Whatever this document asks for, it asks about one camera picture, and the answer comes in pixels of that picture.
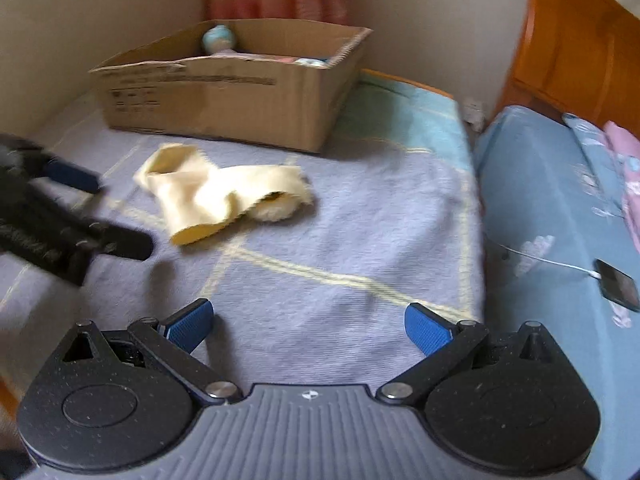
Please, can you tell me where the grey green checked blanket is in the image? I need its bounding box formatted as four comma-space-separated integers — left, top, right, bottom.
0, 72, 488, 396

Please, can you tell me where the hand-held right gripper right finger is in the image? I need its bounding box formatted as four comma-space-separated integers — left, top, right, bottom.
375, 302, 556, 403

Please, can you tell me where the blue round plush toy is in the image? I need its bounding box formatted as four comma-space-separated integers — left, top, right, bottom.
201, 25, 237, 54

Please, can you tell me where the white charging cable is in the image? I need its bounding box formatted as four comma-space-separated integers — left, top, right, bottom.
492, 242, 603, 278

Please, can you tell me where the black smartphone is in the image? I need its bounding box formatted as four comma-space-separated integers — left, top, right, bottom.
594, 258, 640, 313

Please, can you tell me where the blue patterned pillow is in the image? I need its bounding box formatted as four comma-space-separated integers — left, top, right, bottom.
562, 112, 640, 256

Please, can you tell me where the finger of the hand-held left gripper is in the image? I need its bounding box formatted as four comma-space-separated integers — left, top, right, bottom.
87, 222, 155, 261
42, 155, 104, 194

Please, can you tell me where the blue bed sheet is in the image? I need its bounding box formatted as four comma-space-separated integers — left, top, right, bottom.
472, 105, 640, 480

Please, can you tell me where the pink floral pillow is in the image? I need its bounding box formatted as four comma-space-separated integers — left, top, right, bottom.
602, 120, 640, 253

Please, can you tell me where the cream fleece-lined cloth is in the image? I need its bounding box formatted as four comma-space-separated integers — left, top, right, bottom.
134, 142, 315, 247

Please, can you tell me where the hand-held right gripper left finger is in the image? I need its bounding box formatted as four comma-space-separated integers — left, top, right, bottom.
60, 297, 238, 403

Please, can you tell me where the brown cardboard box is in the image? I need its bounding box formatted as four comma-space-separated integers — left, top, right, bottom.
89, 19, 375, 154

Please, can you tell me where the white wall socket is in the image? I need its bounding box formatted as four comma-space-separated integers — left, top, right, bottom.
462, 99, 486, 128

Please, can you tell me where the orange wooden headboard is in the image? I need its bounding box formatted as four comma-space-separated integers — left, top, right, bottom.
495, 0, 640, 136

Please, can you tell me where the orange wooden cot frame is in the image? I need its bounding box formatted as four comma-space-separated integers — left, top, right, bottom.
360, 67, 456, 101

